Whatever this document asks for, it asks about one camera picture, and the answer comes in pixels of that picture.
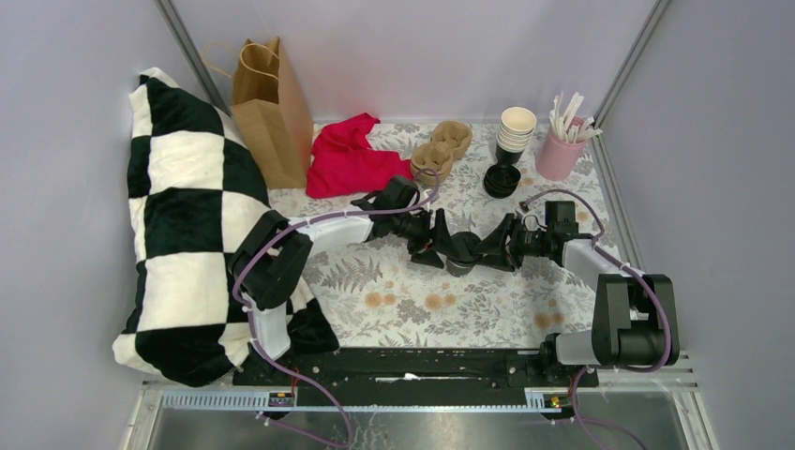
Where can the pink straw holder cup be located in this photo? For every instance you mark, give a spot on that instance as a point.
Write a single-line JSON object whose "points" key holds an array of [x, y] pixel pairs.
{"points": [[556, 158]]}

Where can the stack of black lids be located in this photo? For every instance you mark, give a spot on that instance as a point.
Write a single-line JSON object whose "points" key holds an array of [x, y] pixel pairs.
{"points": [[501, 180]]}

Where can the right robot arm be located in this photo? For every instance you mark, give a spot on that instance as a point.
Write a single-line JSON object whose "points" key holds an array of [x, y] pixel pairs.
{"points": [[634, 322]]}

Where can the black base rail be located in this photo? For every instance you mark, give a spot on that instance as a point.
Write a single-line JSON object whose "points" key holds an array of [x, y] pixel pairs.
{"points": [[420, 377]]}

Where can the cardboard cup carrier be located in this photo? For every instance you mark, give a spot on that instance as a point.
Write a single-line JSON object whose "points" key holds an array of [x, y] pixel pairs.
{"points": [[432, 162]]}

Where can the black plastic cup lid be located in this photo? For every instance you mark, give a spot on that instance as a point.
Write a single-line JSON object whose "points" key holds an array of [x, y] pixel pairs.
{"points": [[463, 248]]}

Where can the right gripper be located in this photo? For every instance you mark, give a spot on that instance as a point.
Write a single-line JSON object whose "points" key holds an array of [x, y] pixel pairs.
{"points": [[494, 245]]}

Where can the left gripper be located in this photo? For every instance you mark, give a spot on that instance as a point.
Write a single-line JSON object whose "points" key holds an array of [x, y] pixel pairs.
{"points": [[441, 234]]}

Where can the black white checkered pillow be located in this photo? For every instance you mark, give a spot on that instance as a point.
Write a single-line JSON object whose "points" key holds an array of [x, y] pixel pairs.
{"points": [[194, 194]]}

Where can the red cloth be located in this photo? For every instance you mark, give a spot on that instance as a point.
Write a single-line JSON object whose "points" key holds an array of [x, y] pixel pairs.
{"points": [[344, 162]]}

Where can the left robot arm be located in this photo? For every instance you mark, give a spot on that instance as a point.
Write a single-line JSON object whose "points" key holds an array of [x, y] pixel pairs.
{"points": [[268, 266]]}

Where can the stack of paper cups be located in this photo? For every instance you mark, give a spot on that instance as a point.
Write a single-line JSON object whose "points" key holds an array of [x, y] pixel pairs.
{"points": [[515, 132]]}

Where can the brown paper bag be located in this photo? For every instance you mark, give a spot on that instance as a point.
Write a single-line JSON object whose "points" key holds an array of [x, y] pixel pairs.
{"points": [[270, 110]]}

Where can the black paper coffee cup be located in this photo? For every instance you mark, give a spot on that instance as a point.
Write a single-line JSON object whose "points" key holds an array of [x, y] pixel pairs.
{"points": [[459, 268]]}

